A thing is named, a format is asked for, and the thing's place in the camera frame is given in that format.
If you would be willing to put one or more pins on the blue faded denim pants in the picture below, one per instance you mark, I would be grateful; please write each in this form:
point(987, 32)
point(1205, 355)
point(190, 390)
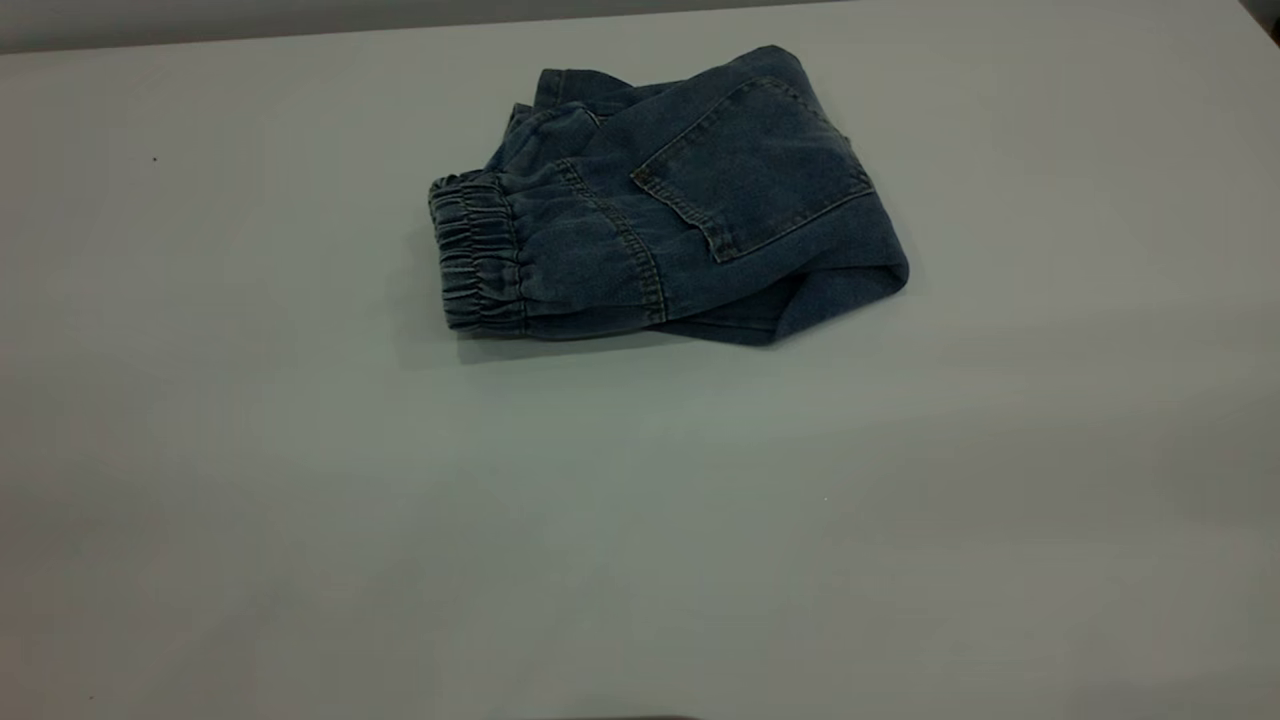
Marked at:
point(700, 200)

